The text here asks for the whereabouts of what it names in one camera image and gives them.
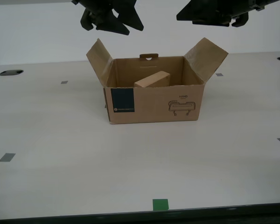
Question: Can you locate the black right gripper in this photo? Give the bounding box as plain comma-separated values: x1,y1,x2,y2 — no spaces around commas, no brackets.
176,0,280,28

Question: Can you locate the light wooden block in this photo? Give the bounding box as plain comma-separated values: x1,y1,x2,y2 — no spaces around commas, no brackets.
134,71,171,89

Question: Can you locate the brown cardboard box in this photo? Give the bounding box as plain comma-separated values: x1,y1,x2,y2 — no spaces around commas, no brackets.
85,37,229,125

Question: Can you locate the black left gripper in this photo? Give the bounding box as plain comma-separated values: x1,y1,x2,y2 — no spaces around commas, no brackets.
71,0,145,36

